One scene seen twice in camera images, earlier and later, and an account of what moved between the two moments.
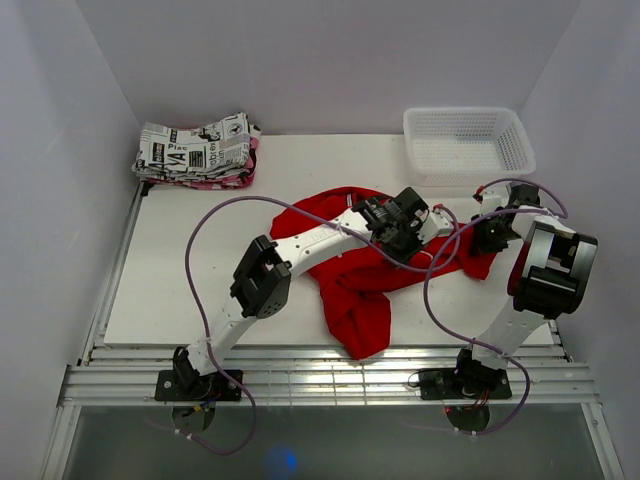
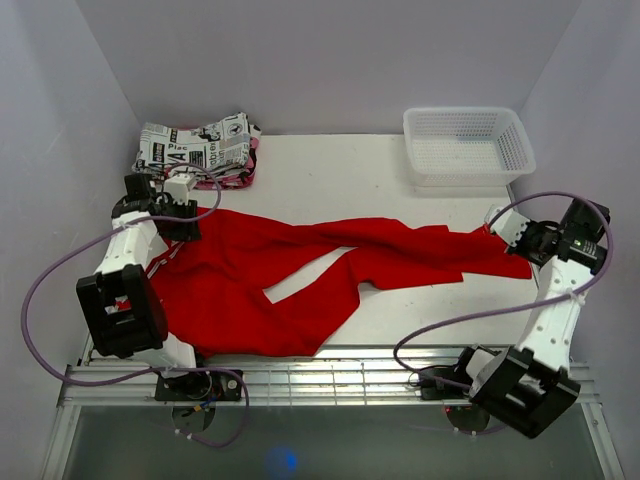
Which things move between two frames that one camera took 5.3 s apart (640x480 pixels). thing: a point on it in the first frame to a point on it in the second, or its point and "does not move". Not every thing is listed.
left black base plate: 189,385 does not move
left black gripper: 403,256 to 188,231
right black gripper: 480,245 to 532,226
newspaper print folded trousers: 167,153 does not move
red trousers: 355,276 to 251,286
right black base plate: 464,384 does not move
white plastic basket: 466,146 does not move
